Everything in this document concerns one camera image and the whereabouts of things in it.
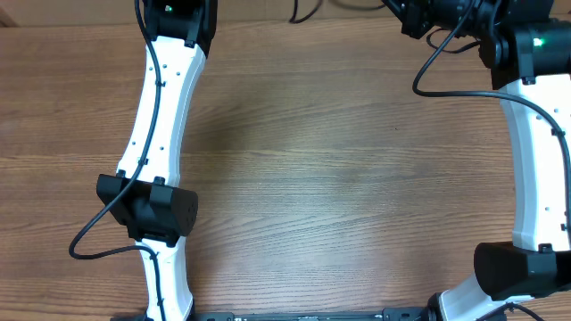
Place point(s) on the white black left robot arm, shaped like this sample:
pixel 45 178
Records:
pixel 144 194

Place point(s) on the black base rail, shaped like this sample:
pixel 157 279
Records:
pixel 386 314

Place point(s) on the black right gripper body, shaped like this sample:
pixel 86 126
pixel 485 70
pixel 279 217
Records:
pixel 423 19

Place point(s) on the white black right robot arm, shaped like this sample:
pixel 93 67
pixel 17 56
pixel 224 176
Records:
pixel 527 52

